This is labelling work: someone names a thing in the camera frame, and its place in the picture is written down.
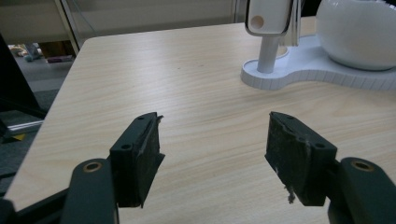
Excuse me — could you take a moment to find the black metal stand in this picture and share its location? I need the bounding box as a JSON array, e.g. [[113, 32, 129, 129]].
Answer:
[[0, 33, 49, 120]]

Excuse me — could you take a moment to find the light wooden desk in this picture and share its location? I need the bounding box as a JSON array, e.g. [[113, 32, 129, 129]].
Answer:
[[0, 0, 239, 58]]

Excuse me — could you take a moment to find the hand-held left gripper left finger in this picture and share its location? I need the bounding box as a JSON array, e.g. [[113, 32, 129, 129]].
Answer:
[[108, 111, 166, 209]]

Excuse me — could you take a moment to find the white bowl with silver rim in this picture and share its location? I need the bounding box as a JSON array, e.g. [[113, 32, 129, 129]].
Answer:
[[315, 0, 396, 72]]

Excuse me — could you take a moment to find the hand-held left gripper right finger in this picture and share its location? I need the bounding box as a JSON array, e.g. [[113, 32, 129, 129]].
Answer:
[[263, 110, 339, 207]]

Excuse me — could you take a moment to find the aluminium floor rail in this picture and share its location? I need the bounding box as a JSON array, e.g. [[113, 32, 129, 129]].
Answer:
[[5, 119, 45, 135]]

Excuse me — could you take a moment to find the grey-blue soft object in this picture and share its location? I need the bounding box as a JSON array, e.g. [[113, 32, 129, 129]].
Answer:
[[23, 42, 42, 63]]

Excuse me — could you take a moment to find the white tree-shaped key stand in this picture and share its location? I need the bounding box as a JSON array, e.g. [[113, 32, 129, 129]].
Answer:
[[239, 32, 396, 92]]

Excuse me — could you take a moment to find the purple object under desk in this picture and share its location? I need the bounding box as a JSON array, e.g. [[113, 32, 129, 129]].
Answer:
[[46, 54, 75, 64]]

